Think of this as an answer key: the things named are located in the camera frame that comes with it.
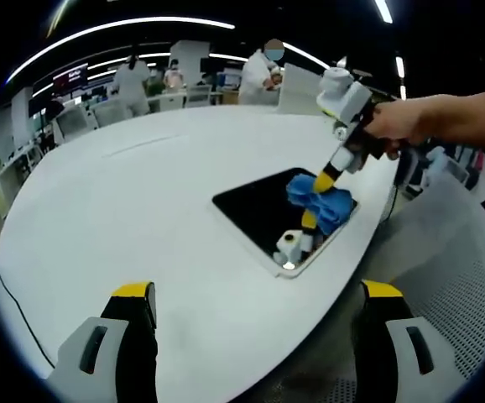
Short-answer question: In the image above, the dark wall display screen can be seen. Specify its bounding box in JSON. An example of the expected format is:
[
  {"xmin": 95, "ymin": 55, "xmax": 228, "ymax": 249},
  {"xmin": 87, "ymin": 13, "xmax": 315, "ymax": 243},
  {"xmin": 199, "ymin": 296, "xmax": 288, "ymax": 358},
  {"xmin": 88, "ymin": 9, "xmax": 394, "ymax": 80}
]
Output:
[{"xmin": 31, "ymin": 62, "xmax": 90, "ymax": 106}]

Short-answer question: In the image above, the black cable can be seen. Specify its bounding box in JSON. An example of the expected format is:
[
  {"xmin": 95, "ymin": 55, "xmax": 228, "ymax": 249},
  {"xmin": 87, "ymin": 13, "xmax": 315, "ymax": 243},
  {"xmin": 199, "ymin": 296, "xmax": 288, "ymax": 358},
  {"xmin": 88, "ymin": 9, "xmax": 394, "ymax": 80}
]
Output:
[{"xmin": 0, "ymin": 254, "xmax": 57, "ymax": 369}]

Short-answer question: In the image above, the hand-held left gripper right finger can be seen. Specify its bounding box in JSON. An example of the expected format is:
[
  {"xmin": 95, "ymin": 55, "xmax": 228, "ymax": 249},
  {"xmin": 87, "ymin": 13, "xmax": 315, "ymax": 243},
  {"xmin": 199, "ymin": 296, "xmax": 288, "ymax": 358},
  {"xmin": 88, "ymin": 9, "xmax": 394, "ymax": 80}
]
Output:
[{"xmin": 352, "ymin": 279, "xmax": 457, "ymax": 403}]

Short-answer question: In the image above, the long ceiling light strip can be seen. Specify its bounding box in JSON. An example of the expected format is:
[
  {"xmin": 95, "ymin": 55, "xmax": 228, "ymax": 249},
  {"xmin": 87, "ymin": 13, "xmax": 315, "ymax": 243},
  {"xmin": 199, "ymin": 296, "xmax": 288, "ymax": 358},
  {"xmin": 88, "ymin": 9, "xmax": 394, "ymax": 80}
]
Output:
[{"xmin": 6, "ymin": 16, "xmax": 236, "ymax": 84}]

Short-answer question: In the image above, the white mesh chair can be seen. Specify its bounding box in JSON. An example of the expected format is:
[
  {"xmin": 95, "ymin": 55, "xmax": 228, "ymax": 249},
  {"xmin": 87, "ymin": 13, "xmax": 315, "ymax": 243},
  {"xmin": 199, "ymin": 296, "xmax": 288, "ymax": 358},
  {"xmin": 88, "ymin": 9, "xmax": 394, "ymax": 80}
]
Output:
[{"xmin": 362, "ymin": 167, "xmax": 485, "ymax": 403}]

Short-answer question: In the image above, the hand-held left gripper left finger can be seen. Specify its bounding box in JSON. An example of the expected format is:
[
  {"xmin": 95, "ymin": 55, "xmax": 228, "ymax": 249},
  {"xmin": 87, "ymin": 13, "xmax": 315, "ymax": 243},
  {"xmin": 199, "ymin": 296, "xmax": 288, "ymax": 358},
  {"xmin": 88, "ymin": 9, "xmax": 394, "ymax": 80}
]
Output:
[{"xmin": 48, "ymin": 280, "xmax": 159, "ymax": 403}]

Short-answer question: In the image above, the blue cleaning cloth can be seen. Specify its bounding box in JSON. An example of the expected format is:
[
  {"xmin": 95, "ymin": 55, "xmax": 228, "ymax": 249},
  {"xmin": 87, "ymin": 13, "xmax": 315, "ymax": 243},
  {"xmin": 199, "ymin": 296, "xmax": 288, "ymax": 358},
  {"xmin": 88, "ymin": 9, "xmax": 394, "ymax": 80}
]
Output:
[{"xmin": 286, "ymin": 174, "xmax": 355, "ymax": 234}]

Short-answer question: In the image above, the white partition board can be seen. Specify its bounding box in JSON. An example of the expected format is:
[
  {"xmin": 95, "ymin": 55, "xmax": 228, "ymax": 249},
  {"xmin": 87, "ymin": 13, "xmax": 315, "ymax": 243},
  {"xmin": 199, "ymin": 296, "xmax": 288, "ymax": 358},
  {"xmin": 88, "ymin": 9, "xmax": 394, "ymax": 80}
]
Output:
[{"xmin": 278, "ymin": 62, "xmax": 332, "ymax": 117}]

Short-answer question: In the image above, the person's right hand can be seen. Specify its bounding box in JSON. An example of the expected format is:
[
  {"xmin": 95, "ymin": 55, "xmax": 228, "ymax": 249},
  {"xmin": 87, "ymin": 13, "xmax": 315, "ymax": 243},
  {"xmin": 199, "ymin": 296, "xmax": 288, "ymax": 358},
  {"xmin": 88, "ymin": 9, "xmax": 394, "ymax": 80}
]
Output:
[{"xmin": 368, "ymin": 99, "xmax": 427, "ymax": 161}]

